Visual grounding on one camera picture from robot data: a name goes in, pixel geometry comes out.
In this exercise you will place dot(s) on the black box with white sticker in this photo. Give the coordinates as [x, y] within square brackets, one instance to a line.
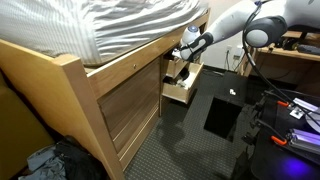
[231, 85]

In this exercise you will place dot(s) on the light wooden bed frame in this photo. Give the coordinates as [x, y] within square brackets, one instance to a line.
[73, 86]

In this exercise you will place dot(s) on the aluminium profile rail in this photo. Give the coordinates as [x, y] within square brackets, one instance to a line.
[306, 105]
[305, 140]

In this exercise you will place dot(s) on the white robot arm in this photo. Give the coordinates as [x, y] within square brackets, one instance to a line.
[240, 18]

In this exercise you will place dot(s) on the brown wooden furniture panel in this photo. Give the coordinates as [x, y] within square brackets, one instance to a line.
[20, 133]

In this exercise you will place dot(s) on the wooden desk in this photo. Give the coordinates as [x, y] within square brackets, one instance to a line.
[286, 53]

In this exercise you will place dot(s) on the clothes inside drawer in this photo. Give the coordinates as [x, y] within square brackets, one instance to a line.
[180, 78]

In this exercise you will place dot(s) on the light wooden drawer with clothes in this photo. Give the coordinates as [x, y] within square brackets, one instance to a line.
[180, 93]

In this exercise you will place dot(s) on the white wall adapter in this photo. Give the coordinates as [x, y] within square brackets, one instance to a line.
[238, 50]

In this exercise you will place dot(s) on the black robot table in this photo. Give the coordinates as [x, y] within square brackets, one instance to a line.
[283, 160]

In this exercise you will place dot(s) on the orange clamp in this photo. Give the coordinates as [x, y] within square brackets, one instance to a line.
[282, 103]
[278, 140]

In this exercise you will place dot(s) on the small light wooden drawer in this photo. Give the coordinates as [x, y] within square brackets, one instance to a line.
[175, 66]

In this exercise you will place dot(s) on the black cloth pile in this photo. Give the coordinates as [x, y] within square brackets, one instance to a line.
[80, 160]

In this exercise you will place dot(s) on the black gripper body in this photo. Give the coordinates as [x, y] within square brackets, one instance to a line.
[198, 45]

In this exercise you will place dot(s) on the black devices on desk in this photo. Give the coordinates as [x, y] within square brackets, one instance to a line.
[306, 48]

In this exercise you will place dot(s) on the grey blue cloth pile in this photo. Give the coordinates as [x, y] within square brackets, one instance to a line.
[43, 163]

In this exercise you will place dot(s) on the mattress with striped grey sheet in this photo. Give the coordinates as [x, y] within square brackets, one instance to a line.
[93, 23]

